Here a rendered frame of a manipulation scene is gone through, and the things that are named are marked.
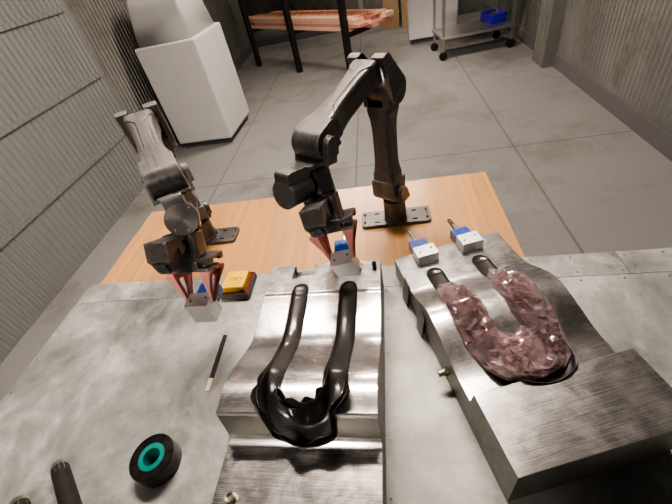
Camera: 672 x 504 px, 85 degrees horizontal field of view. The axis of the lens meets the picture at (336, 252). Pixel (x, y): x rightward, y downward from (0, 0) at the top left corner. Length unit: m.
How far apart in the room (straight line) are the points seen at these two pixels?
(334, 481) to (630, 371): 0.47
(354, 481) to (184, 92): 3.74
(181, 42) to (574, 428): 3.74
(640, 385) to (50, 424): 1.09
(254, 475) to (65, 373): 0.60
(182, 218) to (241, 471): 0.42
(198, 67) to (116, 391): 3.24
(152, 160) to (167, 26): 3.21
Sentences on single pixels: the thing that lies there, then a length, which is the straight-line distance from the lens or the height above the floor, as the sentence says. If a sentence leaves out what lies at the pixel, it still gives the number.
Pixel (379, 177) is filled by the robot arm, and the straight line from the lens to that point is 0.98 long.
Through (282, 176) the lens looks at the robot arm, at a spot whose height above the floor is 1.16.
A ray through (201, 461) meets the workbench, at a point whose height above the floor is 0.80.
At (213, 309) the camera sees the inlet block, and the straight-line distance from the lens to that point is 0.80.
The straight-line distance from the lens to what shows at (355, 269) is 0.80.
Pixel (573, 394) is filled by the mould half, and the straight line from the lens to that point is 0.67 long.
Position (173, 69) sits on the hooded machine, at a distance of 3.99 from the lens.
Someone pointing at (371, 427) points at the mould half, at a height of 0.90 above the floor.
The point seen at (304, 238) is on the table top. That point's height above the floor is 0.80.
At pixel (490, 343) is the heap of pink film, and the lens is 0.69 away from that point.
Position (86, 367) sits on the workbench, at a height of 0.80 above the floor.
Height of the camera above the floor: 1.47
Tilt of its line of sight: 41 degrees down
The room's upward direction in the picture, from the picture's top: 14 degrees counter-clockwise
